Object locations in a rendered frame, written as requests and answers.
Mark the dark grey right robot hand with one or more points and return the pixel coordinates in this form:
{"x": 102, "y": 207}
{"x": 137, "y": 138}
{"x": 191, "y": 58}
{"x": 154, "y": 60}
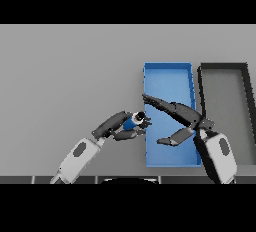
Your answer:
{"x": 181, "y": 112}

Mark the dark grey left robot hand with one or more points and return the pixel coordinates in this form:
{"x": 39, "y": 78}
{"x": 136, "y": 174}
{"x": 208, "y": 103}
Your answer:
{"x": 113, "y": 123}

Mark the blue pipe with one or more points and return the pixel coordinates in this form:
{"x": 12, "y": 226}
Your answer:
{"x": 133, "y": 120}

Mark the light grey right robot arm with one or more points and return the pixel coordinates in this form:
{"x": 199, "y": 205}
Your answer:
{"x": 217, "y": 157}

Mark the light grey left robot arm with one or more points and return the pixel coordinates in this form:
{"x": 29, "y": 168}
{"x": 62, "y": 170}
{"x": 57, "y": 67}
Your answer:
{"x": 77, "y": 157}

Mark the blue bin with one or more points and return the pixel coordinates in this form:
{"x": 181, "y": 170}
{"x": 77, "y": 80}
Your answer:
{"x": 168, "y": 86}

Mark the dark grey bin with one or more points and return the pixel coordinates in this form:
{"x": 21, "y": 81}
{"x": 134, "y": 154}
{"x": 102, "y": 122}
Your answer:
{"x": 226, "y": 109}

